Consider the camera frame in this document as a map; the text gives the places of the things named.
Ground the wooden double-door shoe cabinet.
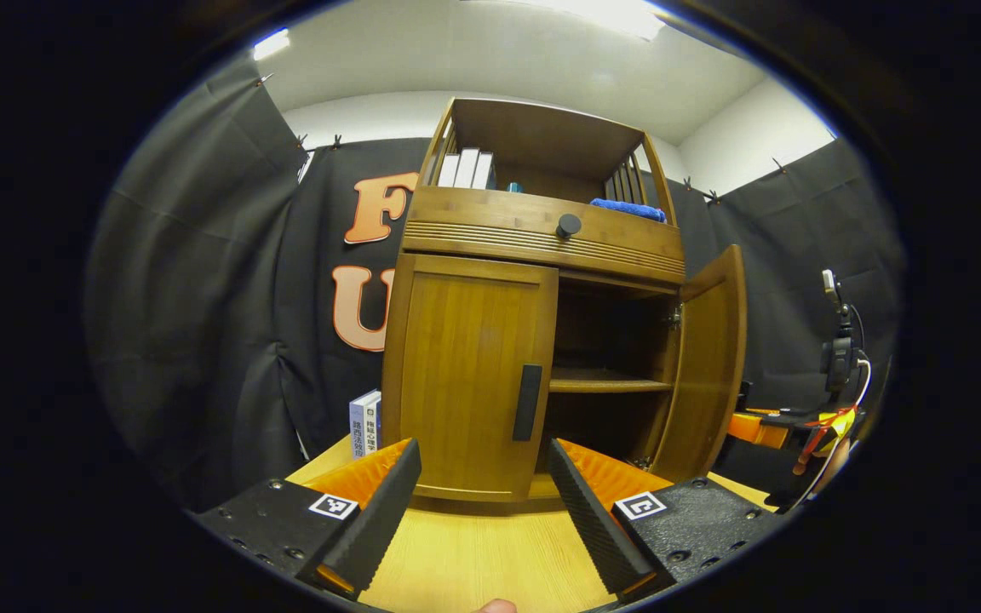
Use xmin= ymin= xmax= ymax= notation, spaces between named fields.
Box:
xmin=380 ymin=96 xmax=749 ymax=503

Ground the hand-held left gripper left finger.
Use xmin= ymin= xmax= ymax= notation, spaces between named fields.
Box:
xmin=186 ymin=438 xmax=423 ymax=603

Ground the wooden cabinet drawer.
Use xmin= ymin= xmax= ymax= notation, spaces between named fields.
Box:
xmin=401 ymin=186 xmax=686 ymax=284

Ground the large ceiling light panel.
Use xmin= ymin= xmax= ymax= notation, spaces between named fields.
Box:
xmin=533 ymin=0 xmax=666 ymax=42

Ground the black backdrop cloth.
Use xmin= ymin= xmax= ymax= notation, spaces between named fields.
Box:
xmin=82 ymin=60 xmax=909 ymax=512

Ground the white book with dark print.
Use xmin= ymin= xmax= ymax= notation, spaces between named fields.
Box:
xmin=349 ymin=393 xmax=370 ymax=459

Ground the small ceiling light panel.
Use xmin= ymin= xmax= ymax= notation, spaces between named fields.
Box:
xmin=252 ymin=28 xmax=291 ymax=60

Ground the wooden cabinet door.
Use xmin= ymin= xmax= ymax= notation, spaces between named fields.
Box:
xmin=381 ymin=253 xmax=559 ymax=501
xmin=651 ymin=244 xmax=749 ymax=484

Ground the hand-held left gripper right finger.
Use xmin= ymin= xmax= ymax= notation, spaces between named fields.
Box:
xmin=544 ymin=438 xmax=805 ymax=605

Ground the wooden inner cabinet shelf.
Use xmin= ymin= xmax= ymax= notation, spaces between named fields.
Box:
xmin=548 ymin=368 xmax=675 ymax=394

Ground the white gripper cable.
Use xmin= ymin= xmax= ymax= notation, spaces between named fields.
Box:
xmin=797 ymin=358 xmax=873 ymax=507

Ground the blue towel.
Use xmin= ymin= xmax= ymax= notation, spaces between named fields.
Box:
xmin=589 ymin=198 xmax=667 ymax=224

